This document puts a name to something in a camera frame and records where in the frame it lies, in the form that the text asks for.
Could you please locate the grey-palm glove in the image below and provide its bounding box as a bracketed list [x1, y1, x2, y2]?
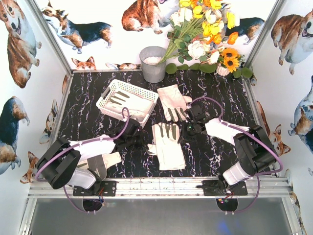
[77, 155, 107, 180]
[105, 91, 153, 122]
[147, 122, 186, 170]

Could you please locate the white glove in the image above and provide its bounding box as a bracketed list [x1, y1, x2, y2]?
[157, 84, 192, 122]
[102, 152, 122, 169]

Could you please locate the white perforated storage basket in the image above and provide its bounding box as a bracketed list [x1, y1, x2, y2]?
[96, 79, 158, 127]

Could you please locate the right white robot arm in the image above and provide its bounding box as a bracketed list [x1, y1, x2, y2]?
[179, 105, 278, 186]

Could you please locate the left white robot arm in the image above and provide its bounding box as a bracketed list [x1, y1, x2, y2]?
[35, 118, 147, 194]

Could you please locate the grey metal bucket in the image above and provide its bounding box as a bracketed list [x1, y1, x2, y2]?
[139, 46, 166, 83]

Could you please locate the sunflower pot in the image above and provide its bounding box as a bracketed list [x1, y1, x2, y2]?
[216, 47, 245, 76]

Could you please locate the artificial flower bouquet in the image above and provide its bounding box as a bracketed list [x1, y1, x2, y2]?
[160, 0, 240, 64]

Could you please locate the aluminium front rail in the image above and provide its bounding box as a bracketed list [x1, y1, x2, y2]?
[27, 176, 292, 199]

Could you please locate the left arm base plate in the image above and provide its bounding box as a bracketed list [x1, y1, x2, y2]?
[73, 181, 117, 196]

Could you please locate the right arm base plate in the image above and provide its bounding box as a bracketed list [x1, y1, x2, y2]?
[197, 180, 248, 196]

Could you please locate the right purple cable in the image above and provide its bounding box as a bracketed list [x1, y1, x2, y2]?
[187, 96, 284, 213]

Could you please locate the purple cable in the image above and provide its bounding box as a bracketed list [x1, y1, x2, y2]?
[35, 107, 130, 215]
[187, 96, 284, 213]

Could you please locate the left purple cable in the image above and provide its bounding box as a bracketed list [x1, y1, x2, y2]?
[35, 107, 130, 215]

